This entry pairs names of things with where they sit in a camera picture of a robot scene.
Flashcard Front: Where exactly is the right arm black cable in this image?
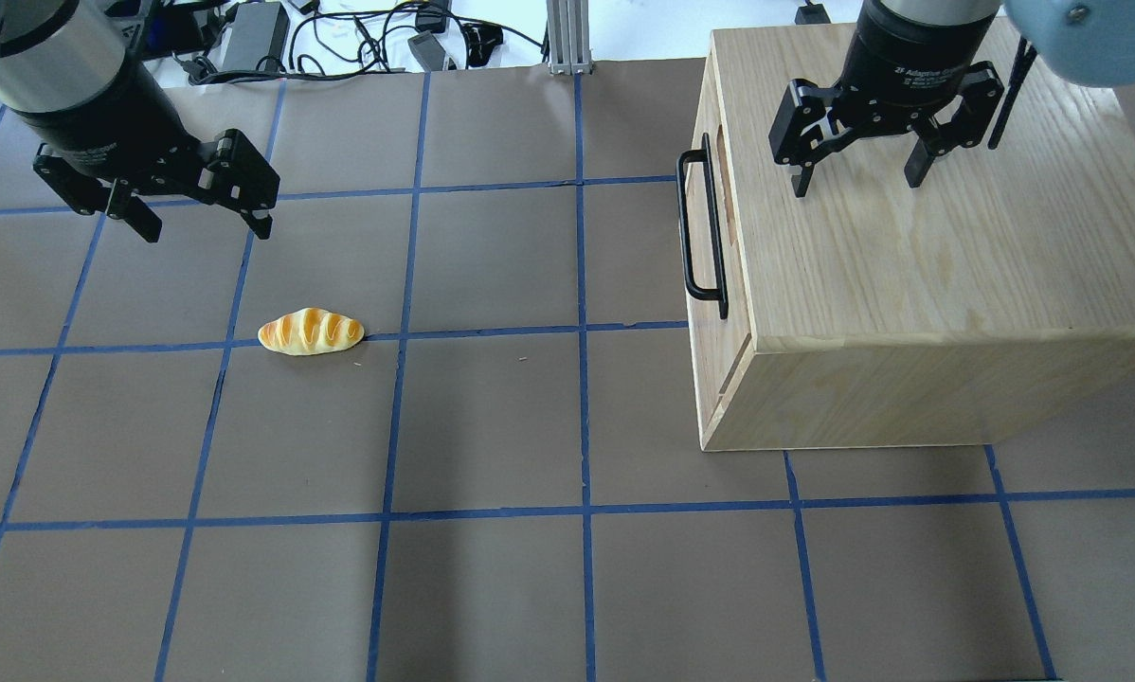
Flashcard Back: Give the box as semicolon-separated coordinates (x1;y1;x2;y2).
987;37;1039;151

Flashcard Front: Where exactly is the wooden drawer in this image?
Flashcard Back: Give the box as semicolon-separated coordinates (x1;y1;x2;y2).
686;64;749;391

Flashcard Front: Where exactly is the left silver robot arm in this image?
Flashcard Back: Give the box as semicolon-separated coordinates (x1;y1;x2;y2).
0;1;280;242

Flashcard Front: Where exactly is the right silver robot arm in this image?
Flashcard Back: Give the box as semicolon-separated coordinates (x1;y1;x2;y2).
768;1;1135;197

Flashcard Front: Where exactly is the aluminium frame post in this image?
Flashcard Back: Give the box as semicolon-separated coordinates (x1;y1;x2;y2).
546;0;594;75

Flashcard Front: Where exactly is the wooden drawer cabinet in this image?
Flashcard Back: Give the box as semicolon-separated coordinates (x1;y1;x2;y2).
690;25;1135;452

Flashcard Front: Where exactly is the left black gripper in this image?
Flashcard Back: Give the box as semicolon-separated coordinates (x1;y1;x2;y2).
12;83;280;244

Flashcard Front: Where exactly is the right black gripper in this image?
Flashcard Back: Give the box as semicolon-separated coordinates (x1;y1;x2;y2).
768;1;1004;197

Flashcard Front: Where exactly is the black power adapter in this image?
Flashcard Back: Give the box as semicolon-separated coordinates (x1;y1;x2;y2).
218;1;291;73

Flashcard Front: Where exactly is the black drawer handle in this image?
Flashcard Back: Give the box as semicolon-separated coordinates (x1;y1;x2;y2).
676;133;730;321

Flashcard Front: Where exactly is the toy bread roll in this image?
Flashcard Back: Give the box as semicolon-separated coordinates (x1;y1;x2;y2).
257;308;367;357

